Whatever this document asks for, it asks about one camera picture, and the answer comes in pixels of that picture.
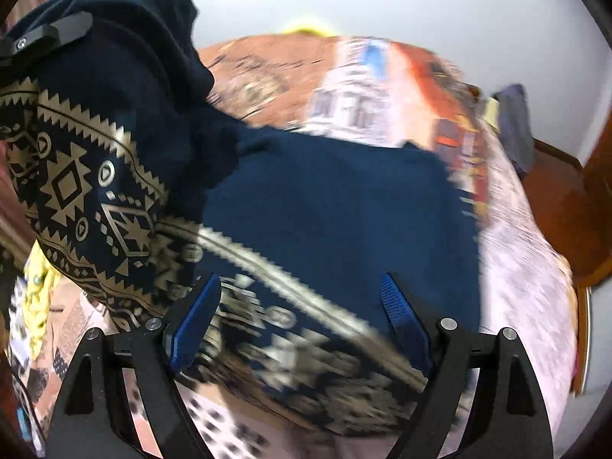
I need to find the navy patterned hooded jacket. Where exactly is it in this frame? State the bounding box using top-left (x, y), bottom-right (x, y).
top-left (1, 0), bottom-right (480, 436)

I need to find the yellow garment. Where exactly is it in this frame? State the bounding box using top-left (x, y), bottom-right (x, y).
top-left (22, 241), bottom-right (62, 360)

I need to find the grey blue backpack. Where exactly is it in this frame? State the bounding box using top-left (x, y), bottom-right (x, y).
top-left (493, 84), bottom-right (534, 179)

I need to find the newspaper print bed cover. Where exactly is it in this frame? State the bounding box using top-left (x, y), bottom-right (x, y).
top-left (8, 32), bottom-right (578, 459)

